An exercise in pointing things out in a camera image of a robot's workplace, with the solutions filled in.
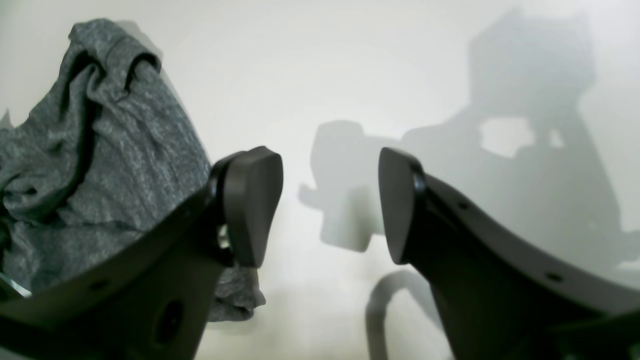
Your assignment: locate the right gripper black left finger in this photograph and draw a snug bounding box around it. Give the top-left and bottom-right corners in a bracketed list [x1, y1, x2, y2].
[1, 146, 284, 360]

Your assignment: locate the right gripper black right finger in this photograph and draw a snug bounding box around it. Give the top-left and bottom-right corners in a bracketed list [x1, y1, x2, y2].
[378, 146, 640, 360]

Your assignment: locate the grey long-sleeve T-shirt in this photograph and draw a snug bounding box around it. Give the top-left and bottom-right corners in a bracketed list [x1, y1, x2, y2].
[0, 19, 267, 323]

